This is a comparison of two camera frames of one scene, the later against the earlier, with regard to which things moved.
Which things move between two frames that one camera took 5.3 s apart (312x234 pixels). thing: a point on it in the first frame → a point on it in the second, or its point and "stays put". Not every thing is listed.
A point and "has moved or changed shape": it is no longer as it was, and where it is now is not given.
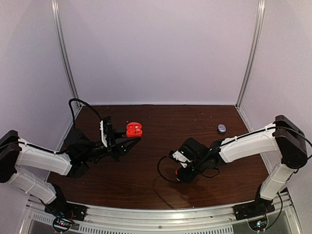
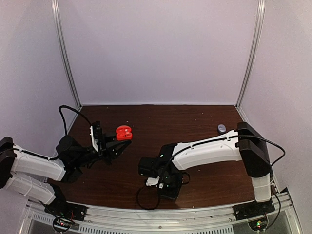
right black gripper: [187, 178] → [172, 194]
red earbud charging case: [134, 129] has moved or changed shape
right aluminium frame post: [259, 20] stays put
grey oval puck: [222, 128] stays put
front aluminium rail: [165, 220] stays put
